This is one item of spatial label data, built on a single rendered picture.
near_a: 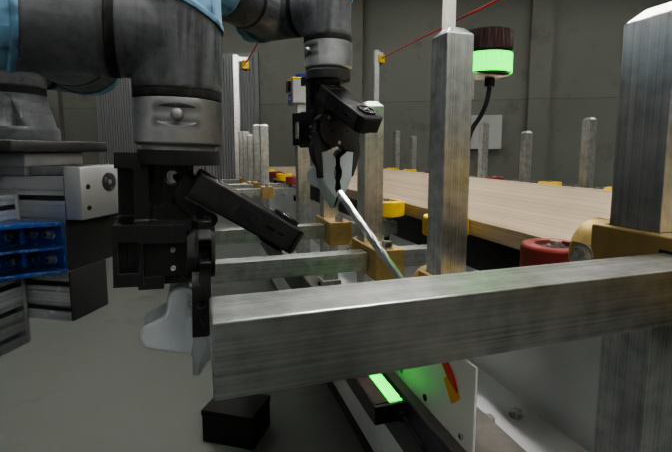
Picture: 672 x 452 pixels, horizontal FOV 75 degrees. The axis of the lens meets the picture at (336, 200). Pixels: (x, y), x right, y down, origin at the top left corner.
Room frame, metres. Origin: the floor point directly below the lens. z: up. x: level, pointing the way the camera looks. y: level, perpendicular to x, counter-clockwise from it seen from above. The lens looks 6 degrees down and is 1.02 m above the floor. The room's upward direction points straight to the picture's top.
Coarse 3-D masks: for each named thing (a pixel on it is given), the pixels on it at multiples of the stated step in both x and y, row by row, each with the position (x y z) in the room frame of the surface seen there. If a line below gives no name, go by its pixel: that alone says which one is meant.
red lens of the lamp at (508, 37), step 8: (472, 32) 0.52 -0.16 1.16; (480, 32) 0.52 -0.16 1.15; (488, 32) 0.51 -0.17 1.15; (496, 32) 0.51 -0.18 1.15; (504, 32) 0.51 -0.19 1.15; (512, 32) 0.52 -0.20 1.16; (480, 40) 0.52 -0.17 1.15; (488, 40) 0.51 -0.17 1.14; (496, 40) 0.51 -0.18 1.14; (504, 40) 0.51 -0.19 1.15; (512, 40) 0.52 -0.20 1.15; (512, 48) 0.52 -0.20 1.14
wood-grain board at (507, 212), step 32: (352, 192) 1.35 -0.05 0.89; (384, 192) 1.26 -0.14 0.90; (416, 192) 1.26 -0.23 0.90; (480, 192) 1.26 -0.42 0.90; (512, 192) 1.26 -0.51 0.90; (544, 192) 1.26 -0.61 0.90; (576, 192) 1.26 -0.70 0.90; (608, 192) 1.26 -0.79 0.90; (480, 224) 0.73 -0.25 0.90; (512, 224) 0.71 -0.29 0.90; (544, 224) 0.71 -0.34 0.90; (576, 224) 0.71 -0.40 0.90
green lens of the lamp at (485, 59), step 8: (480, 56) 0.51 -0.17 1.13; (488, 56) 0.51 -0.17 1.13; (496, 56) 0.51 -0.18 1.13; (504, 56) 0.51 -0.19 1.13; (512, 56) 0.52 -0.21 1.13; (480, 64) 0.51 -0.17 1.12; (488, 64) 0.51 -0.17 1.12; (496, 64) 0.51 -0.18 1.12; (504, 64) 0.51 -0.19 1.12; (512, 64) 0.53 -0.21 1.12
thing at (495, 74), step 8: (480, 48) 0.52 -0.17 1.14; (488, 48) 0.51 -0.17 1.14; (496, 48) 0.51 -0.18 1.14; (504, 48) 0.52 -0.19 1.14; (480, 72) 0.52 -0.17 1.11; (488, 72) 0.52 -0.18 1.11; (496, 72) 0.52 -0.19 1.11; (504, 72) 0.52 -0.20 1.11; (472, 80) 0.52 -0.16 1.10; (488, 80) 0.54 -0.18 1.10; (472, 88) 0.52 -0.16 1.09; (488, 88) 0.54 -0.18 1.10; (472, 96) 0.52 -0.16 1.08; (488, 96) 0.54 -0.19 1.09; (480, 112) 0.54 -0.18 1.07; (472, 128) 0.54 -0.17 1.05
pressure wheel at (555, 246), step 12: (528, 240) 0.55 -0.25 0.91; (540, 240) 0.55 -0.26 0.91; (552, 240) 0.53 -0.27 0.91; (564, 240) 0.55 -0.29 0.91; (528, 252) 0.52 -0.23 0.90; (540, 252) 0.50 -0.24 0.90; (552, 252) 0.49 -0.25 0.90; (564, 252) 0.49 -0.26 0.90; (528, 264) 0.51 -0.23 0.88; (540, 264) 0.50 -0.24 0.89
